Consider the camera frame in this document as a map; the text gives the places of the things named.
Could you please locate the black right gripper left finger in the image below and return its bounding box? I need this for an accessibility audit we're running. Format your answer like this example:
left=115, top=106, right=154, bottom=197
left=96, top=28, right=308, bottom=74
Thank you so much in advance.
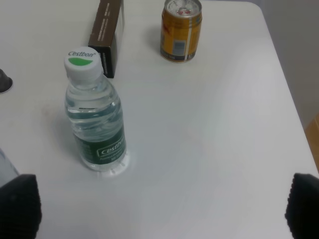
left=0, top=174, right=42, bottom=239

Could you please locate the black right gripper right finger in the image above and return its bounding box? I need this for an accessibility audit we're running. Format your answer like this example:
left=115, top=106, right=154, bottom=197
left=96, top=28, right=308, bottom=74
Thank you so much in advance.
left=285, top=173, right=319, bottom=239

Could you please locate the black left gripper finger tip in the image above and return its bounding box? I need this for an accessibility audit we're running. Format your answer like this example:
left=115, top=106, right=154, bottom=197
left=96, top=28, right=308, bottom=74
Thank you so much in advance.
left=0, top=69, right=13, bottom=94

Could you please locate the clear water bottle green label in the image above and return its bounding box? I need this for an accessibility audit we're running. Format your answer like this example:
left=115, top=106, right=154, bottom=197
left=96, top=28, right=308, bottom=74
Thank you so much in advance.
left=64, top=46, right=127, bottom=172

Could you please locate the dark brown cardboard box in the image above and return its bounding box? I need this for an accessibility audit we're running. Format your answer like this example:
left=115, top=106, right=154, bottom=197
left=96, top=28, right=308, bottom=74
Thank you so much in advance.
left=88, top=0, right=125, bottom=78

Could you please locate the yellow drink can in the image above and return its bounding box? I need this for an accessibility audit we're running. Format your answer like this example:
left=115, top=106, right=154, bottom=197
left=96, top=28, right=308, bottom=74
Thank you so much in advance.
left=160, top=0, right=202, bottom=63

